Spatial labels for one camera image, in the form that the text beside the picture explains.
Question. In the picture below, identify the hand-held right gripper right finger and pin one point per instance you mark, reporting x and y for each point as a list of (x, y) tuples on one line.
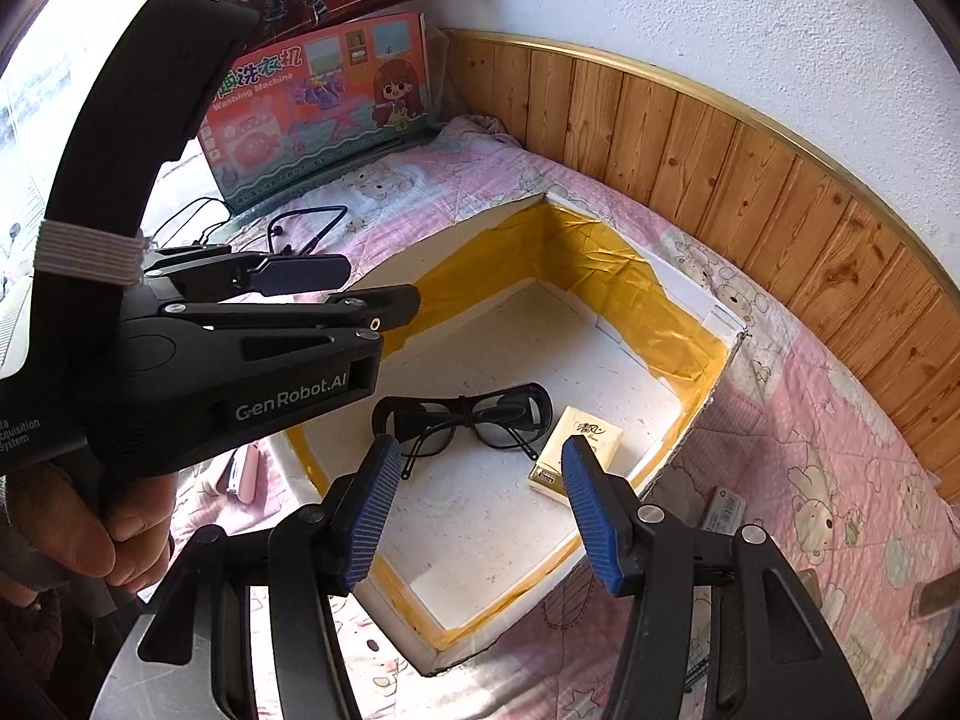
[(592, 517)]

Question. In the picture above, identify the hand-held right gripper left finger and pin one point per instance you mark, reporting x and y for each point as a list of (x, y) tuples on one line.
[(367, 514)]

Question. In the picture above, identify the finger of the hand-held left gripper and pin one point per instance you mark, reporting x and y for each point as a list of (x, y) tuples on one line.
[(390, 304), (300, 274)]

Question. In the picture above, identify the grey staples box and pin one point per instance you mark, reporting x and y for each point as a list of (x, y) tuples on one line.
[(724, 508)]

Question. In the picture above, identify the cardboard box with yellow tape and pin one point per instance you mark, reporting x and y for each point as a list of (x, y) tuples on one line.
[(540, 360)]

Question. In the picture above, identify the person's left hand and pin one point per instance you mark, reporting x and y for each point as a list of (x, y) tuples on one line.
[(82, 532)]

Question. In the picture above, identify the yellow tissue packet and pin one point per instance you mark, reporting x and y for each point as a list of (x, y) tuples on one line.
[(586, 424)]

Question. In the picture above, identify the pink case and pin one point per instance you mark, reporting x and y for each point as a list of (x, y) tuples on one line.
[(244, 474)]

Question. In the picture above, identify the black glasses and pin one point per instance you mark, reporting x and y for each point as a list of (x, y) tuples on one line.
[(526, 397)]

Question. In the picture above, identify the pink toy washing machine box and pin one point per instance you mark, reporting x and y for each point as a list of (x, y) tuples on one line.
[(322, 112)]

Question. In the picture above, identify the pink bear printed blanket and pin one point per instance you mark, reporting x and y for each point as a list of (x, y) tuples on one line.
[(787, 405)]

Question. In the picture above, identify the gold metal tin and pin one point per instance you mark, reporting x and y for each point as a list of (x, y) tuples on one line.
[(939, 600)]

